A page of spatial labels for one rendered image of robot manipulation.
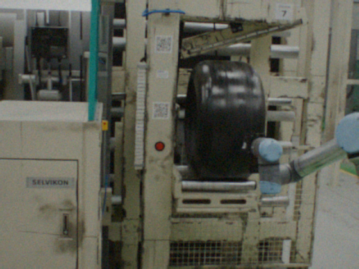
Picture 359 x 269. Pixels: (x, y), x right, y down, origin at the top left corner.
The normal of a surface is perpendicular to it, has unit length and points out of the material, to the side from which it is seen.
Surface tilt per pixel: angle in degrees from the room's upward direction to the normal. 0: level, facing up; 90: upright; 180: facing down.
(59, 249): 90
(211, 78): 43
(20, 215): 90
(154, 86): 90
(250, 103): 67
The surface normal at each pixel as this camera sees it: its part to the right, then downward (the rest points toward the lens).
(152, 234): 0.13, 0.16
